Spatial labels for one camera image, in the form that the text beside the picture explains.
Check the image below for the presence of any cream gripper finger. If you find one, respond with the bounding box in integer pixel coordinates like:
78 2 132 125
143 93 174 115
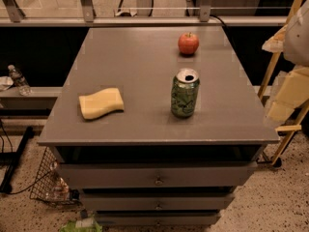
262 26 287 53
266 65 309 122

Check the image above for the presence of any green soda can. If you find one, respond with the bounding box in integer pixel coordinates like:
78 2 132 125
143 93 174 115
171 68 200 118

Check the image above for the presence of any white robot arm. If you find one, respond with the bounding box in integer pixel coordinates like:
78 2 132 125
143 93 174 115
262 0 309 123

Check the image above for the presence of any red apple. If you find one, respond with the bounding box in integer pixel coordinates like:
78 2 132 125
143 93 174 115
178 32 199 55

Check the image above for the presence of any grey drawer cabinet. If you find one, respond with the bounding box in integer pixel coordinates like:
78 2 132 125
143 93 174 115
39 26 278 226

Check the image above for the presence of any yellow sponge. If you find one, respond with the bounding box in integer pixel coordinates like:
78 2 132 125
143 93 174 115
79 88 125 120

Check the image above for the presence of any clear plastic water bottle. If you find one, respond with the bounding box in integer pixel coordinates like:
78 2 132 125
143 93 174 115
8 65 31 96

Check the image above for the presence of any green wipes packet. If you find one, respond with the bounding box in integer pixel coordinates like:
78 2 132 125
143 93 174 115
59 217 102 232

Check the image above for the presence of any crumpled white paper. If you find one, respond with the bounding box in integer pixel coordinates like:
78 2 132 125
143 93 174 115
0 76 14 91

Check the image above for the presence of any black floor stand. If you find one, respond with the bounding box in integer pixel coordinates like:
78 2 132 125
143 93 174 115
0 127 34 194

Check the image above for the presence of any black cable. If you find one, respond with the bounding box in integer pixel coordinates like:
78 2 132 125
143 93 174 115
210 14 239 50

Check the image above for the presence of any black wire basket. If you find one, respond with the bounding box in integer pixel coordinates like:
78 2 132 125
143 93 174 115
30 148 80 207

